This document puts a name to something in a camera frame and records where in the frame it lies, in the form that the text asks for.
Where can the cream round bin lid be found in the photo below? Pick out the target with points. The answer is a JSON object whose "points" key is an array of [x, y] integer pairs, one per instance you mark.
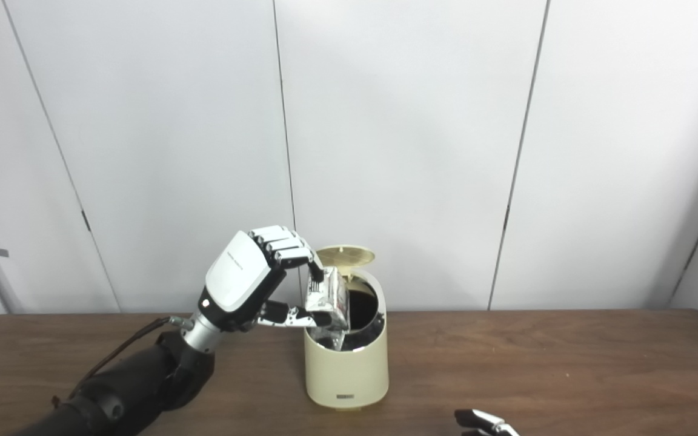
{"points": [[349, 255]]}

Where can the cream-colored bin body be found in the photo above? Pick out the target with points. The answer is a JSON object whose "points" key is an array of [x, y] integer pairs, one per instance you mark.
{"points": [[346, 375]]}

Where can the black bin liner bag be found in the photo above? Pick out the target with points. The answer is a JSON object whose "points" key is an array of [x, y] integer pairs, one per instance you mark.
{"points": [[364, 312]]}

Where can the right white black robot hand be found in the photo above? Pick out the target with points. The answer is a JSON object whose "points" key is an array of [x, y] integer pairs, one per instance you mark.
{"points": [[488, 422]]}

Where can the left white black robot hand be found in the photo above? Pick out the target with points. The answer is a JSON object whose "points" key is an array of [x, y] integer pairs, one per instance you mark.
{"points": [[240, 272]]}

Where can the black panel seam latch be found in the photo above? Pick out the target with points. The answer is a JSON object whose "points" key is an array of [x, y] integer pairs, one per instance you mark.
{"points": [[86, 220], [506, 218]]}

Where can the white green milk carton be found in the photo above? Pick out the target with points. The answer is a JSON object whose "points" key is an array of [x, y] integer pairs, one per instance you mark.
{"points": [[332, 297]]}

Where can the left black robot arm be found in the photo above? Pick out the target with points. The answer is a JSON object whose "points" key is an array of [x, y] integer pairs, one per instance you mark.
{"points": [[131, 387]]}

